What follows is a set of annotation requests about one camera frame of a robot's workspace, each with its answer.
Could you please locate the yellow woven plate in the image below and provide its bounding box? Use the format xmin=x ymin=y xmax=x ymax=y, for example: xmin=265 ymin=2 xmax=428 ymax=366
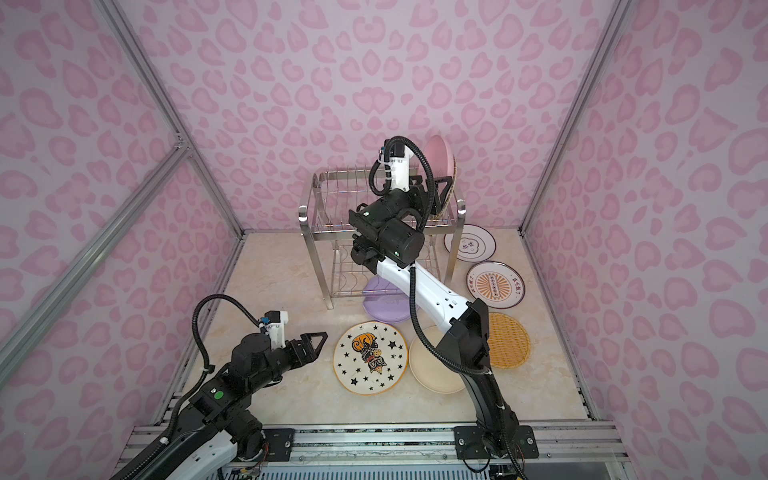
xmin=432 ymin=156 xmax=457 ymax=219

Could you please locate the purple shell-shaped plate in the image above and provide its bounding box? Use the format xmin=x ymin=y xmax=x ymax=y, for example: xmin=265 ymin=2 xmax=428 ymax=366
xmin=363 ymin=276 xmax=410 ymax=324

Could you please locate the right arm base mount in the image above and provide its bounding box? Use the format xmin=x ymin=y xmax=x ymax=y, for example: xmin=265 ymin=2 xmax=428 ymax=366
xmin=452 ymin=425 xmax=540 ymax=460

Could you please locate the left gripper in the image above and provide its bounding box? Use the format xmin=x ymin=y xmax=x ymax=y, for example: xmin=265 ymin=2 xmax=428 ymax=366
xmin=249 ymin=329 xmax=328 ymax=397

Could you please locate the steel two-tier dish rack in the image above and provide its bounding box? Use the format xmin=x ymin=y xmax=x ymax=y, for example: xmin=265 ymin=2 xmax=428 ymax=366
xmin=298 ymin=167 xmax=467 ymax=310

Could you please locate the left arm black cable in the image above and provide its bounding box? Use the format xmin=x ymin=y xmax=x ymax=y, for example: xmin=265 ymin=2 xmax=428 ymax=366
xmin=191 ymin=293 xmax=265 ymax=376

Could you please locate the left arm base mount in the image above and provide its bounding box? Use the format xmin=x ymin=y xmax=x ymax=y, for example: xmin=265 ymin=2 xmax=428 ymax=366
xmin=226 ymin=420 xmax=296 ymax=463

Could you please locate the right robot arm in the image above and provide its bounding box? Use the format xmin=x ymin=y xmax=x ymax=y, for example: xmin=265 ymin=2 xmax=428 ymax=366
xmin=348 ymin=178 xmax=519 ymax=458

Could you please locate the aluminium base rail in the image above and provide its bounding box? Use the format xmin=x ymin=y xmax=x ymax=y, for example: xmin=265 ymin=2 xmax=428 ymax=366
xmin=112 ymin=420 xmax=637 ymax=479

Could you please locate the white star cartoon plate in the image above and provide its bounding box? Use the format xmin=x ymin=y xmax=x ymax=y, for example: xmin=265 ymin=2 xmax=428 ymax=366
xmin=333 ymin=321 xmax=409 ymax=396

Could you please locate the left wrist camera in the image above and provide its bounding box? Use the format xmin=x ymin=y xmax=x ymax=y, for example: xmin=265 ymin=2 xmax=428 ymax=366
xmin=260 ymin=310 xmax=289 ymax=350

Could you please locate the white plate black rim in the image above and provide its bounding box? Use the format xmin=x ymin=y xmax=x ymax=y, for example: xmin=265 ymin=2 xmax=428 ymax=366
xmin=457 ymin=224 xmax=497 ymax=263

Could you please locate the orange woven plate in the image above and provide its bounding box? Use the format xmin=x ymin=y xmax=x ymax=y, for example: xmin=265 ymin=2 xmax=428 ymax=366
xmin=488 ymin=312 xmax=532 ymax=369

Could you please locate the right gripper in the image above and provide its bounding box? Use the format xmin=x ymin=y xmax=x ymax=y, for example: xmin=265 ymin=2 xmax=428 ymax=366
xmin=361 ymin=172 xmax=460 ymax=238

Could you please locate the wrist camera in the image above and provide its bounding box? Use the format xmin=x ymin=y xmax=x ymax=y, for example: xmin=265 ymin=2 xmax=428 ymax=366
xmin=260 ymin=310 xmax=289 ymax=350
xmin=378 ymin=147 xmax=414 ymax=194

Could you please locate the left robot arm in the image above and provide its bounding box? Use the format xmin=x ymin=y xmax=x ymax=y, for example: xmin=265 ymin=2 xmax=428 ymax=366
xmin=113 ymin=332 xmax=328 ymax=479

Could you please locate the white plate orange sunburst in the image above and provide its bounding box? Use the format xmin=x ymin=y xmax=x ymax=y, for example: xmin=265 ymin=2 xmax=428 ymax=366
xmin=466 ymin=261 xmax=526 ymax=309

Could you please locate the cream plain plate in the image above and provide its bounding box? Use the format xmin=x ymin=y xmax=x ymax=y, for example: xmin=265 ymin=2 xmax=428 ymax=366
xmin=409 ymin=335 xmax=466 ymax=395

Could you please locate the pink bear plate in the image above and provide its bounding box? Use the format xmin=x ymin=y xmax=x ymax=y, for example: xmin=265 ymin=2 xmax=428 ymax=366
xmin=422 ymin=135 xmax=456 ymax=183

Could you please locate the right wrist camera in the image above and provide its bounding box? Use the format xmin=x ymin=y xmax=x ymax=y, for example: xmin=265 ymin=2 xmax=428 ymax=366
xmin=378 ymin=147 xmax=414 ymax=194

